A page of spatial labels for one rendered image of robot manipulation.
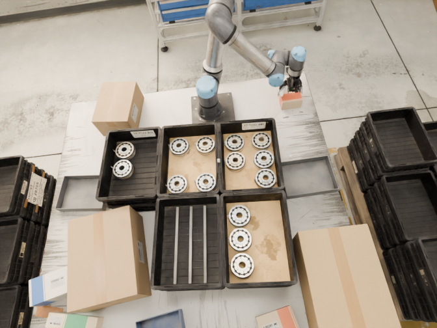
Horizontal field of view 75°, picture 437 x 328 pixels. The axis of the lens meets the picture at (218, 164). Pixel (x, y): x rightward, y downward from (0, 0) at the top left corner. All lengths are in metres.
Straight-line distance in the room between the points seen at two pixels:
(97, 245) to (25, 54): 3.06
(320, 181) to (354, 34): 2.18
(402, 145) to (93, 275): 1.91
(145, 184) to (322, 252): 0.91
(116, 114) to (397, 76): 2.54
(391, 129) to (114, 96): 1.79
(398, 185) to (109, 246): 1.74
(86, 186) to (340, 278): 1.40
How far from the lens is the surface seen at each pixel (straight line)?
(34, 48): 4.16
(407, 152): 2.15
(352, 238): 1.37
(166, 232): 1.42
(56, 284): 1.64
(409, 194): 2.16
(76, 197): 1.82
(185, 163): 1.52
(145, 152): 1.61
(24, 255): 2.30
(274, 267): 1.35
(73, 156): 1.96
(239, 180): 1.45
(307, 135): 1.76
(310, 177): 1.63
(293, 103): 1.81
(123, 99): 1.84
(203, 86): 1.61
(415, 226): 2.10
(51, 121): 3.27
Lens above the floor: 2.16
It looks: 63 degrees down
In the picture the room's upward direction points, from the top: 11 degrees counter-clockwise
